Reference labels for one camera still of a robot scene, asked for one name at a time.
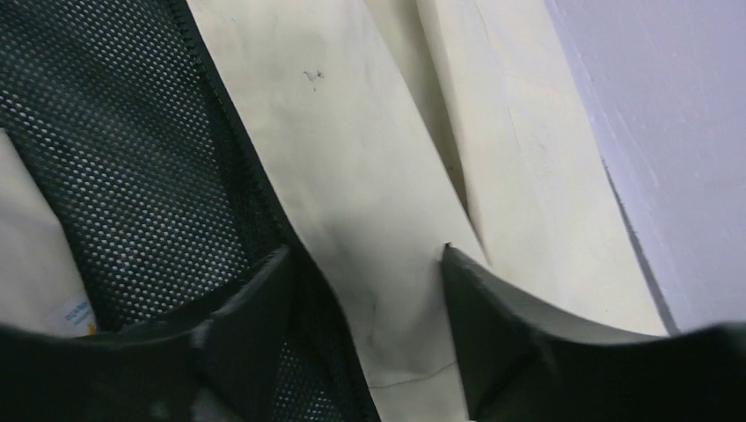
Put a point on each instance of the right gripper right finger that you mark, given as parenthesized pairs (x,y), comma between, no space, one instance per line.
(522,359)

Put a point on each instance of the cream zip-up jacket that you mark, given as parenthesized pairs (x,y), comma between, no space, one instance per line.
(155,151)

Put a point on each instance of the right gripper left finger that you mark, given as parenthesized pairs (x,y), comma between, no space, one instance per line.
(213,359)

